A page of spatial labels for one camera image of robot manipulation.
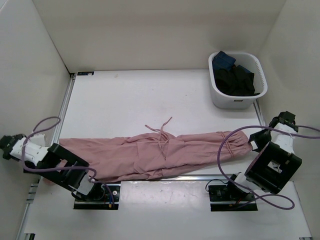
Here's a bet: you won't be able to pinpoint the pink trousers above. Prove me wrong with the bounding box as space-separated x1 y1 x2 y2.
59 128 253 183

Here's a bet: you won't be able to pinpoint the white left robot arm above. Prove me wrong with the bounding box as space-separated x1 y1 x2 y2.
23 134 105 202

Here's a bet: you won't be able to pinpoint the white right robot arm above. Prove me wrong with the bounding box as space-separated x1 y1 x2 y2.
224 111 302 200

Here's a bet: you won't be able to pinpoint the black clothes in basket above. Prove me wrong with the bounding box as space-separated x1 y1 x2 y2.
213 70 260 97

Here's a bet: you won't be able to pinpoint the white laundry basket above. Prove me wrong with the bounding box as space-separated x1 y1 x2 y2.
208 51 268 110

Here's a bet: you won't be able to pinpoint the blue garment in basket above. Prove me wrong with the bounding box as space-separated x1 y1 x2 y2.
212 51 252 74

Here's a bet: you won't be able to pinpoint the blue sticker label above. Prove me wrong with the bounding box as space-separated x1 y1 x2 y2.
77 71 95 76

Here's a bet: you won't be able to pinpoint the aluminium left table rail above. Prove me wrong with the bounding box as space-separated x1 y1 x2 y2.
51 73 77 144

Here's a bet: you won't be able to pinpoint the aluminium table rail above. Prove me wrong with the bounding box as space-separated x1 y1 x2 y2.
99 173 251 183
51 73 77 144

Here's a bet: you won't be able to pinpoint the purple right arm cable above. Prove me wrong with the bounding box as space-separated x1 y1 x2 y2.
217 124 320 210

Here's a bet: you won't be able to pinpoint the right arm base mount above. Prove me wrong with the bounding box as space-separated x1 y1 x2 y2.
205 178 258 212

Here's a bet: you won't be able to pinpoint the aluminium front table rail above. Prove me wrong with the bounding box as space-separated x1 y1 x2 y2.
99 173 251 183

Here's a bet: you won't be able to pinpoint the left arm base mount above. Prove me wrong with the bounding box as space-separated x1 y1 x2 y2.
71 182 121 211

